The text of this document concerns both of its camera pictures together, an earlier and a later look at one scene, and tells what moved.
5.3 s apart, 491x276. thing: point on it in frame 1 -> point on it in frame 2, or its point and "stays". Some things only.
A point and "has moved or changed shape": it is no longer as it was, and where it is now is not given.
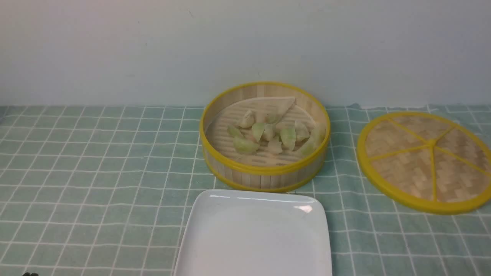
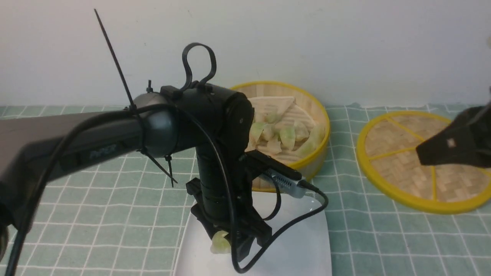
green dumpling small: [233, 131] has moved or changed shape
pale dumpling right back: [302, 130] stays
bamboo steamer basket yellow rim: [268, 137] stays
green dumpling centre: [257, 129] stays
